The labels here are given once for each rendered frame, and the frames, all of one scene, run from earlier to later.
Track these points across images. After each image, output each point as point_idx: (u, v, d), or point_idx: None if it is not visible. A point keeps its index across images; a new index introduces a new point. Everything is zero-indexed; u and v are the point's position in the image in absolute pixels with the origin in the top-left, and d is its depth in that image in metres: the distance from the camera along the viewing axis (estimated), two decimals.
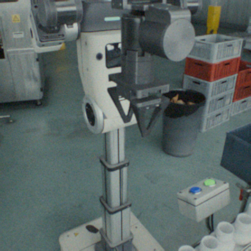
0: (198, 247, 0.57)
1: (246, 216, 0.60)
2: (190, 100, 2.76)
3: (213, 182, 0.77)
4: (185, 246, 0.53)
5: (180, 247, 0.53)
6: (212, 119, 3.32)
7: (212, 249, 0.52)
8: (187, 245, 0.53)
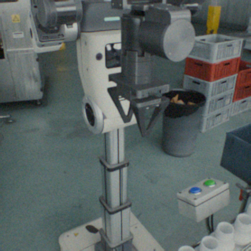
0: (198, 248, 0.57)
1: (246, 217, 0.60)
2: (190, 100, 2.76)
3: (213, 182, 0.77)
4: (185, 247, 0.53)
5: (180, 248, 0.52)
6: (212, 119, 3.32)
7: (212, 250, 0.52)
8: (187, 246, 0.53)
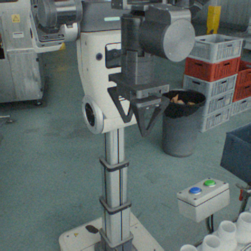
0: (201, 245, 0.57)
1: (250, 216, 0.60)
2: (190, 100, 2.76)
3: (213, 182, 0.77)
4: (186, 246, 0.53)
5: (181, 248, 0.53)
6: (212, 119, 3.32)
7: (212, 248, 0.52)
8: (187, 245, 0.53)
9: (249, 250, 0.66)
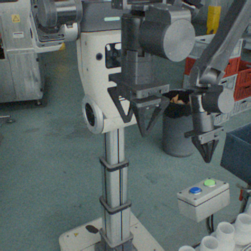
0: (198, 247, 0.57)
1: (247, 217, 0.60)
2: None
3: (213, 182, 0.77)
4: (185, 247, 0.53)
5: (180, 248, 0.52)
6: None
7: (212, 250, 0.52)
8: (187, 246, 0.53)
9: None
